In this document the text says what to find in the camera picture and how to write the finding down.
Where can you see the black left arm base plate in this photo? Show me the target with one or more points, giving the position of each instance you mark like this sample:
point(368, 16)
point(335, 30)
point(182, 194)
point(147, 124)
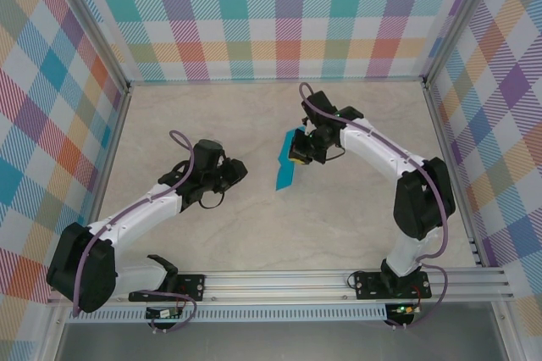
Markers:
point(192, 284)

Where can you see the aluminium side floor rail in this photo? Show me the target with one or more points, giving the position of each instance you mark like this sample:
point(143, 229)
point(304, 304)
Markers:
point(454, 166)
point(111, 145)

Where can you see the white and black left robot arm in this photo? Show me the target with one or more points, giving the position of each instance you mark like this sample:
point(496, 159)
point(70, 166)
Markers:
point(139, 212)

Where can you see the aluminium mounting rail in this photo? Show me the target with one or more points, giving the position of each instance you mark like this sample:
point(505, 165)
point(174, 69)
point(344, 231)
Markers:
point(275, 284)

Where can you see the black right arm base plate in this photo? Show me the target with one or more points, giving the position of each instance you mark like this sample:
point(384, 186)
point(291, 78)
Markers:
point(368, 291)

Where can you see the grey metal shelf panel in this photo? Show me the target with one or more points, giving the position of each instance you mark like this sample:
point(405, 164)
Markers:
point(275, 344)

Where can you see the aluminium frame leg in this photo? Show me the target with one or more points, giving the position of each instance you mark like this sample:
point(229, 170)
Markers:
point(506, 335)
point(53, 335)

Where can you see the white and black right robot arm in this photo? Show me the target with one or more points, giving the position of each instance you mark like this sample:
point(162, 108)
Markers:
point(381, 145)

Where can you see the aluminium frame post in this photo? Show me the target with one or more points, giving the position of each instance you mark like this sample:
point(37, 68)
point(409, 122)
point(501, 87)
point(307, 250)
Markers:
point(91, 18)
point(460, 18)

